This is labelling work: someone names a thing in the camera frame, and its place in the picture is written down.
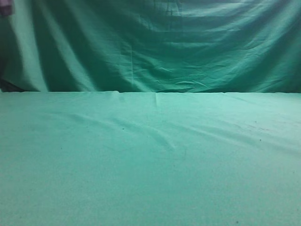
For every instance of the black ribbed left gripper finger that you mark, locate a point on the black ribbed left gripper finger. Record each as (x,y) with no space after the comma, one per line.
(6,7)

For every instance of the green backdrop curtain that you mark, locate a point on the green backdrop curtain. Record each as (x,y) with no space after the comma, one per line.
(152,45)

